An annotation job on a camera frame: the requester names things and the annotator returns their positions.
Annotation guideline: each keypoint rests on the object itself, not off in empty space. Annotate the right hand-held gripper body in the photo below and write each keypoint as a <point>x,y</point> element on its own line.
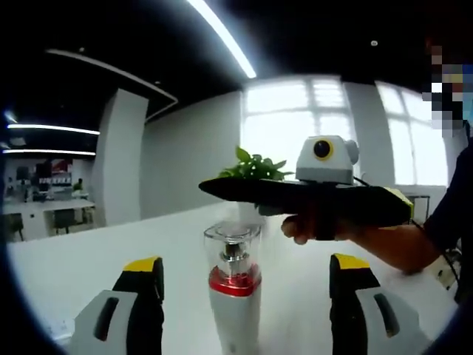
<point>332,166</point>

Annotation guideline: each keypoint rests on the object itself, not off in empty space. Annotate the long ceiling light strip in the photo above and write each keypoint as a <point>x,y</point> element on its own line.
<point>225,40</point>

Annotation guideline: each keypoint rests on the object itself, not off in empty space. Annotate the thin ceiling light strip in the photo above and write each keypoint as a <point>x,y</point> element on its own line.
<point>51,128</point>
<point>48,152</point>

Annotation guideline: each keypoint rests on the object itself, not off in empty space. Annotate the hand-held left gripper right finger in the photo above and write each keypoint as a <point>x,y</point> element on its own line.
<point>366,321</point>

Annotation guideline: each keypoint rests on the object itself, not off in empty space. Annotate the white office workbenches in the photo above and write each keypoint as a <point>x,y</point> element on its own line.
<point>44,207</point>

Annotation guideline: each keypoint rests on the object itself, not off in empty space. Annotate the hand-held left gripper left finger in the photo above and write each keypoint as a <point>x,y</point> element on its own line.
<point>122,325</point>

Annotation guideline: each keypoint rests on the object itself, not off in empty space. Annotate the person's dark clothed torso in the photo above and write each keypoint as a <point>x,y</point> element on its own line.
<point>458,192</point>

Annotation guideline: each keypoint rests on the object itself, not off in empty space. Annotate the red-collared white skincare bottle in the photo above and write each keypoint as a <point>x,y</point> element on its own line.
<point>234,318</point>

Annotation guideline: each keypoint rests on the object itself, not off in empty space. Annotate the white square pillar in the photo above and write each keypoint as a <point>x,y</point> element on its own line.
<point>120,155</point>

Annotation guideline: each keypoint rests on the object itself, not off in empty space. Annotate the potted green plant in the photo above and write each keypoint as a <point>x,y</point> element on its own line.
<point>255,168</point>

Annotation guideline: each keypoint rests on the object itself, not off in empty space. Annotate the person's right hand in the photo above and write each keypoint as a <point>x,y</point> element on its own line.
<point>295,230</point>

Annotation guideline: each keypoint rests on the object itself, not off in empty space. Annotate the bright window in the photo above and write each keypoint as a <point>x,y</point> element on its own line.
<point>281,133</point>
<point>417,148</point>

